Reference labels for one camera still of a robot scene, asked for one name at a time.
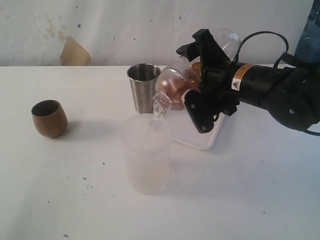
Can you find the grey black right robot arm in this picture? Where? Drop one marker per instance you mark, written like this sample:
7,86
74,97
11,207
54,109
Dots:
291,95

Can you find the clear plastic shaker cup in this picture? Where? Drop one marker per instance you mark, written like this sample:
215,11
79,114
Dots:
229,43

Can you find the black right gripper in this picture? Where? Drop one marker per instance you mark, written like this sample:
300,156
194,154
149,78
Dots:
217,72

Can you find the white rectangular tray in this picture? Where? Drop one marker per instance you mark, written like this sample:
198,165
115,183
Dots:
184,131

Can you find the clear dome shaker lid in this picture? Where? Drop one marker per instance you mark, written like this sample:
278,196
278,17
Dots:
172,87

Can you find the translucent plastic container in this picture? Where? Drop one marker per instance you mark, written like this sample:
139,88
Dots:
145,145

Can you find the wooden blocks and coins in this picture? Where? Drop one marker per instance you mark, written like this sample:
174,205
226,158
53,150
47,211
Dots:
180,87

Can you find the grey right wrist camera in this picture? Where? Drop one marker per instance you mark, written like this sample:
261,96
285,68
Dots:
202,117

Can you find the brown wooden cup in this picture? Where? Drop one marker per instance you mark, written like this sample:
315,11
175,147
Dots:
49,118

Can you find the stainless steel cup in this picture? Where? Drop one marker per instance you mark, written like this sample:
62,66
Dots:
142,78

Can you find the brown cardboard piece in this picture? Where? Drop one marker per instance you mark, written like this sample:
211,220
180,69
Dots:
73,54

